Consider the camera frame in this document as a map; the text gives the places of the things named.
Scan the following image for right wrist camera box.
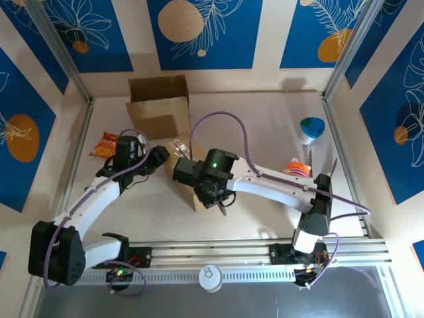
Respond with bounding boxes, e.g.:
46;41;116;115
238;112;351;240
172;158;200;184

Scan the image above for orange corn chips bag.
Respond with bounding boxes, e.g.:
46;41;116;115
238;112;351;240
87;131;121;159

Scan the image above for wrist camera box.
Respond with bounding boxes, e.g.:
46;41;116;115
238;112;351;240
114;134;138;166
172;158;200;184

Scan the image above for aluminium frame post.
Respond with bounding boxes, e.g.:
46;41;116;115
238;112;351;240
25;0;97;104
323;0;392;100

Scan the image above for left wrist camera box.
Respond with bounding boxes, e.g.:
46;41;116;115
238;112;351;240
114;134;138;166

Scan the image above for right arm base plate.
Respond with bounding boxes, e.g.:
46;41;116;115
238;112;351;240
270;242;329;266

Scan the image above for narrow aluminium side rail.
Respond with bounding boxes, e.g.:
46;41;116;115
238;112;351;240
54;97;97;226
320;94;374;239

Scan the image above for orange pink striped toy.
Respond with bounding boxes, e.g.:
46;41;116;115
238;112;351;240
282;158;314;180

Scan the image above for slotted grey cable duct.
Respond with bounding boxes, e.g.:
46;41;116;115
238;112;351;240
41;267;297;286

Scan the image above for silver tin can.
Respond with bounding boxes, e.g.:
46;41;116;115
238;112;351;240
197;264;224;293

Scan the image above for red-handled metal tongs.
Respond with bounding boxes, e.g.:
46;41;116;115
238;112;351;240
307;149;339;178

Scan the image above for wide aluminium rail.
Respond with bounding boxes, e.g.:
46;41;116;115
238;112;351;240
28;238;394;271

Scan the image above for large taped cardboard box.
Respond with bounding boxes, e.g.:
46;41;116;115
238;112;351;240
164;131;219;213

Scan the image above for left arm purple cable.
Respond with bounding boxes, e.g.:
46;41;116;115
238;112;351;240
42;129;152;297

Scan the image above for grey metal panel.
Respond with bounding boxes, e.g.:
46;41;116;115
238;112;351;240
31;264;408;318

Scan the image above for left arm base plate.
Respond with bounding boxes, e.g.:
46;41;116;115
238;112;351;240
91;246;153;270

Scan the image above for white cup blue lid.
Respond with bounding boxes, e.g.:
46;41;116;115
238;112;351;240
299;117;326;146

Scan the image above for small cardboard box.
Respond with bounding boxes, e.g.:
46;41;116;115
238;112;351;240
125;75;192;140

